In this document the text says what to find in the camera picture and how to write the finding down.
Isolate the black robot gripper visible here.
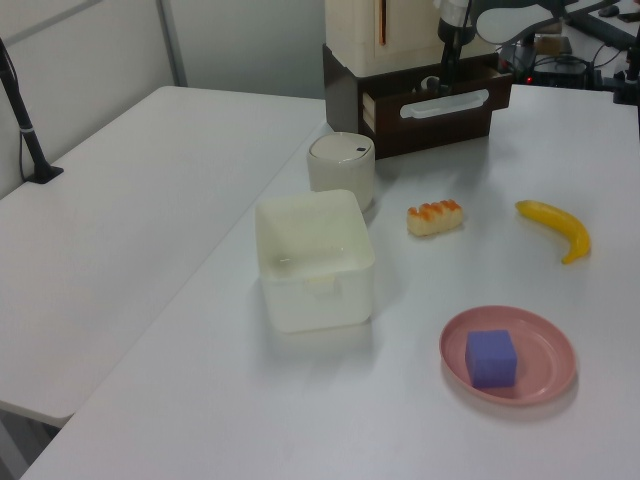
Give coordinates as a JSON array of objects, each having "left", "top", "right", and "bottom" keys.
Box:
[{"left": 437, "top": 17, "right": 475, "bottom": 96}]

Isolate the orange glazed toy bread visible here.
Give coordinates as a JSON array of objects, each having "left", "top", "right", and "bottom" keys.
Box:
[{"left": 406, "top": 198, "right": 464, "bottom": 237}]

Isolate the dark brown drawer cabinet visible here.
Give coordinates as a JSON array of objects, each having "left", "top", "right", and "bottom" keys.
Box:
[{"left": 322, "top": 42, "right": 501, "bottom": 161}]

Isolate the cream plastic bin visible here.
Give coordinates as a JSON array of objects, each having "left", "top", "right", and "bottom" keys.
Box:
[{"left": 254, "top": 189, "right": 377, "bottom": 335}]

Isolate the brown wooden drawer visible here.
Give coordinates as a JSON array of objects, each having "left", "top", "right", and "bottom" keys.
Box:
[{"left": 362, "top": 62, "right": 515, "bottom": 161}]

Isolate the cream plastic cabinet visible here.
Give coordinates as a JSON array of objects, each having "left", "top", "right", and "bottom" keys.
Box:
[{"left": 324, "top": 0, "right": 496, "bottom": 77}]

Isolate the black device with red light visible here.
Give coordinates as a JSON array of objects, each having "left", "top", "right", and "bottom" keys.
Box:
[{"left": 524, "top": 54, "right": 594, "bottom": 89}]

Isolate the white drawer handle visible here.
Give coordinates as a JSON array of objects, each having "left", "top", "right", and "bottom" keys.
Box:
[{"left": 399, "top": 88, "right": 489, "bottom": 121}]

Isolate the small beige lidded trash can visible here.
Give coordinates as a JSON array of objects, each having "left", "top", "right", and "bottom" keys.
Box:
[{"left": 306, "top": 131, "right": 377, "bottom": 211}]

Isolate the black table edge clamp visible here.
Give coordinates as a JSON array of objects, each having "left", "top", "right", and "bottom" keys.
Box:
[{"left": 612, "top": 44, "right": 640, "bottom": 106}]

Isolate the small cardboard box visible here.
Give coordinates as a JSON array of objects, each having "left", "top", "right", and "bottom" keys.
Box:
[{"left": 537, "top": 33, "right": 572, "bottom": 57}]

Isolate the pink round plate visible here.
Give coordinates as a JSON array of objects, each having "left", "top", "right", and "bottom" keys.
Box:
[{"left": 438, "top": 305, "right": 579, "bottom": 407}]

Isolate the black pole stand with clamp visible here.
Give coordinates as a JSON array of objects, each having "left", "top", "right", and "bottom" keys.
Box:
[{"left": 0, "top": 37, "right": 65, "bottom": 186}]

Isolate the purple foam cube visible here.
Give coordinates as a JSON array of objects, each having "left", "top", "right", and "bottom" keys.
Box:
[{"left": 464, "top": 329, "right": 519, "bottom": 390}]

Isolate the yellow toy banana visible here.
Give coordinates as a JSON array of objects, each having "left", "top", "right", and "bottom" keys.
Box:
[{"left": 514, "top": 199, "right": 592, "bottom": 266}]

